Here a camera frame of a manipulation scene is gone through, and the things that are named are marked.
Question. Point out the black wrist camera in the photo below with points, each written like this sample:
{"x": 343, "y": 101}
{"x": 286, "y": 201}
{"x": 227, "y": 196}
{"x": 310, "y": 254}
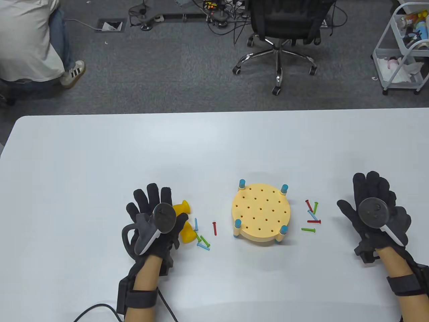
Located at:
{"x": 365, "y": 253}
{"x": 166, "y": 268}

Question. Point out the grey metal box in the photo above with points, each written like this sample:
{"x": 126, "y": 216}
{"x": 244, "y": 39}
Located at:
{"x": 182, "y": 2}

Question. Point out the grey floor socket box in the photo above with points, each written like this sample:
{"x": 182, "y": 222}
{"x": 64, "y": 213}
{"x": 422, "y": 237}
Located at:
{"x": 110, "y": 25}

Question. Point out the grey hand controller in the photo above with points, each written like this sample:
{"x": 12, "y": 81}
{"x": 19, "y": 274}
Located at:
{"x": 164, "y": 218}
{"x": 373, "y": 211}

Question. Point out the grey right hand controller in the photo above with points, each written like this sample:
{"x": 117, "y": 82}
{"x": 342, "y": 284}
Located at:
{"x": 373, "y": 211}

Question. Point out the yellow toy hammer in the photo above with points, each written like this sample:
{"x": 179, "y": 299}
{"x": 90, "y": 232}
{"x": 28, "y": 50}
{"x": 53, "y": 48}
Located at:
{"x": 188, "y": 234}

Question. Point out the electronics board with lights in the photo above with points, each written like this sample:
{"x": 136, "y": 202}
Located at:
{"x": 211, "y": 5}

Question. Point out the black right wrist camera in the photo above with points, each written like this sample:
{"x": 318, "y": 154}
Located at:
{"x": 365, "y": 253}

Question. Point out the white utility cart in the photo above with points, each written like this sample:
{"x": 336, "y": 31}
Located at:
{"x": 394, "y": 30}

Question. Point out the yellow round tap bench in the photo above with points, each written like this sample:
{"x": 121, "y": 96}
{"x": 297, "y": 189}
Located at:
{"x": 261, "y": 214}

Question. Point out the person's right forearm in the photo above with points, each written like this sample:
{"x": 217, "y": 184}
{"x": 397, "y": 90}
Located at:
{"x": 392, "y": 265}

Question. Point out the black office chair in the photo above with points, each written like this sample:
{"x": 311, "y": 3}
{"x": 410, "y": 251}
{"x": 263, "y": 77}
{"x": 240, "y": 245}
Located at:
{"x": 285, "y": 20}

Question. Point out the colourful toy figure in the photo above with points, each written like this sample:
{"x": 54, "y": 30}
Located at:
{"x": 406, "y": 21}

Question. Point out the person's left forearm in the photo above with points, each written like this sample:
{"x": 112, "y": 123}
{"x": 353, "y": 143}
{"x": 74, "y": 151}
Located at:
{"x": 147, "y": 275}

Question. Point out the blue bottle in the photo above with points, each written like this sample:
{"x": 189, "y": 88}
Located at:
{"x": 424, "y": 32}

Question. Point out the person's left hand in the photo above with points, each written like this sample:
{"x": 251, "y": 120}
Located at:
{"x": 152, "y": 198}

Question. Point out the person's right hand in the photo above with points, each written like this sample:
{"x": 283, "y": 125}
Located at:
{"x": 372, "y": 186}

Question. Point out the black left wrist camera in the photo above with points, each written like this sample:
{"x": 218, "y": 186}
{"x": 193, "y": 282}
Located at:
{"x": 166, "y": 268}

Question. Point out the grey left hand controller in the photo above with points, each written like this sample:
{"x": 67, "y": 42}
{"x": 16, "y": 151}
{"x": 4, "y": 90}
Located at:
{"x": 164, "y": 218}

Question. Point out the black desk base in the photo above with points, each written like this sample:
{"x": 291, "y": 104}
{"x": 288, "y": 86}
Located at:
{"x": 181, "y": 15}

